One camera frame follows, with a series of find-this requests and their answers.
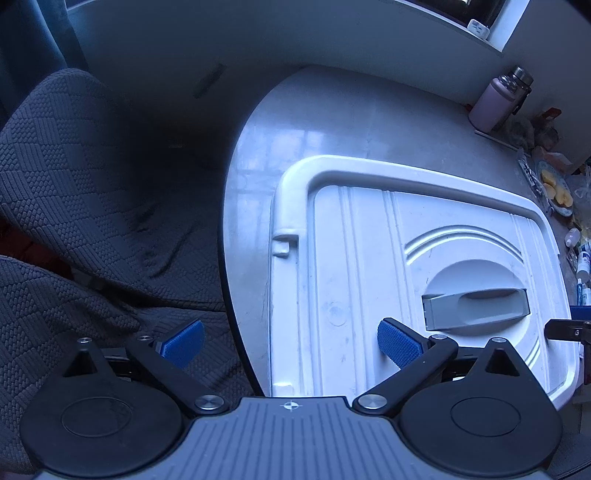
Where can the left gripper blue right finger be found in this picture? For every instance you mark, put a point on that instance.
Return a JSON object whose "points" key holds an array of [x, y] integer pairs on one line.
{"points": [[421, 360]]}

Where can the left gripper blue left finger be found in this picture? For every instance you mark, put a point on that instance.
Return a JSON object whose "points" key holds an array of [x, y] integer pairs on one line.
{"points": [[161, 363]]}

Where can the white bin lid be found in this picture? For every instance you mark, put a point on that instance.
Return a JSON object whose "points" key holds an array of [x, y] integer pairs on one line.
{"points": [[354, 241]]}

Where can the white medicine bottle lying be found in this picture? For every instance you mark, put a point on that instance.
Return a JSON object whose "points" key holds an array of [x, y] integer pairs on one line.
{"points": [[583, 264]]}

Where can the small white lotion bottle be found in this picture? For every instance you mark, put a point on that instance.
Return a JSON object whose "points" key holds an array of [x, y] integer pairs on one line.
{"points": [[572, 238]]}

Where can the grey covered chair near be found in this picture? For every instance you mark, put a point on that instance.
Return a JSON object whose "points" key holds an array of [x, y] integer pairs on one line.
{"points": [[71, 402]]}

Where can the grey covered chair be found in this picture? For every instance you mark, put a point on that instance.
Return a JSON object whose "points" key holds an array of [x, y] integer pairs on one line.
{"points": [[71, 402], [88, 178]]}

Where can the plate of apple slices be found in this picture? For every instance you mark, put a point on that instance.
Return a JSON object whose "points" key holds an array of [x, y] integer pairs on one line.
{"points": [[556, 189]]}

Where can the grey covered chair far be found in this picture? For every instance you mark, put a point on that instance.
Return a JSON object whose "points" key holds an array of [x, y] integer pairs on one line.
{"points": [[88, 178]]}

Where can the pink water bottle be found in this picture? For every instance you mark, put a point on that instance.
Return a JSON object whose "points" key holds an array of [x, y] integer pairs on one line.
{"points": [[494, 103]]}

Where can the steel thermos bottle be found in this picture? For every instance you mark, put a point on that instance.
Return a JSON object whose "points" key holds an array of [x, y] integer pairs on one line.
{"points": [[521, 82]]}

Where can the white device on windowsill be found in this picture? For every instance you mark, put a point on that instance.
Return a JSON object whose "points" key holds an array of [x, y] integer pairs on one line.
{"points": [[478, 29]]}

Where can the blue curtain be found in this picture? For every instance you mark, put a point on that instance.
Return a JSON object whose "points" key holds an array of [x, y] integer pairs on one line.
{"points": [[37, 39]]}

